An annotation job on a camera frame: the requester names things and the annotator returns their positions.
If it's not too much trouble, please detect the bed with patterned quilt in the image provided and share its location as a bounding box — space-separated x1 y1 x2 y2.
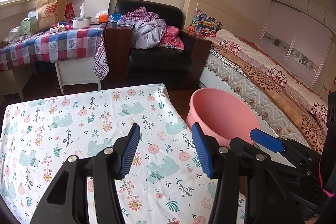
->
205 30 327 153

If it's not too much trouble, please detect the pink plastic basin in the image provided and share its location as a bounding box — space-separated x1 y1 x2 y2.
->
186 88 260 147

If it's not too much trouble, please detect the floral bear tablecloth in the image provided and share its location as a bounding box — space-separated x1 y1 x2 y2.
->
1 84 217 223

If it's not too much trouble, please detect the pink sliding wardrobe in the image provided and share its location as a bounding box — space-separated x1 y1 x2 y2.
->
258 0 335 88

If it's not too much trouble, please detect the beige wooden headboard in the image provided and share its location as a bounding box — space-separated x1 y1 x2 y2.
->
182 0 256 42

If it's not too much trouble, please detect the black leather armchair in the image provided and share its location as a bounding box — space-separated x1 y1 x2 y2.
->
114 0 211 89

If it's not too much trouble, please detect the colourful cartoon pillow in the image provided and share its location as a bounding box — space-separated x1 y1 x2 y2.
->
188 9 222 38

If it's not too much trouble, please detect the pile of clothes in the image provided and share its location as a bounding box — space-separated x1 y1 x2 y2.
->
117 6 185 51

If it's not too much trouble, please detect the plaid tablecloth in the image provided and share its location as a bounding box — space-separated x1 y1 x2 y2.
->
1 23 109 80

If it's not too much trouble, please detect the dark wooden side cabinet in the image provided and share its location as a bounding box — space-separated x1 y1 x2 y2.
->
104 23 131 89

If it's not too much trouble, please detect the green house-shaped box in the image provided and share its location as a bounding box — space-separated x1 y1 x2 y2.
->
21 16 38 36

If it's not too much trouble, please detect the white round tub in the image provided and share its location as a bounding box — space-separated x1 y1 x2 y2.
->
72 16 91 29

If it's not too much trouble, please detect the orange tissue box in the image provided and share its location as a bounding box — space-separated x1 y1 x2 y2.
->
94 11 109 24

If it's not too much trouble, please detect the red paper sign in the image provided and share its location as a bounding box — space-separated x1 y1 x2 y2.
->
64 2 75 23

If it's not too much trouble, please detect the brown New Balance paper bag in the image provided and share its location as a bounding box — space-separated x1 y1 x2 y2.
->
36 0 67 30

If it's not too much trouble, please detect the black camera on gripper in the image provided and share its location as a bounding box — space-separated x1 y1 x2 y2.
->
319 92 336 197

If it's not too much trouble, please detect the white table frame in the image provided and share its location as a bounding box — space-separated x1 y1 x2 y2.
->
1 57 101 101

